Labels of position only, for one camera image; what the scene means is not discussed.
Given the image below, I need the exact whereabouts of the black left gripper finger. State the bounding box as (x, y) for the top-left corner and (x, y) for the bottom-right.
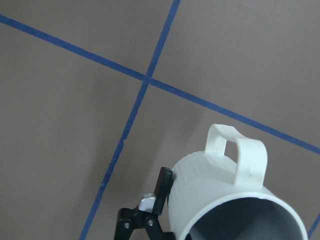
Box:
(114, 167), (175, 240)

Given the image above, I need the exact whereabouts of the white ribbed mug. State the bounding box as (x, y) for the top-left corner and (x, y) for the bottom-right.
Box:
(168, 124), (308, 240)

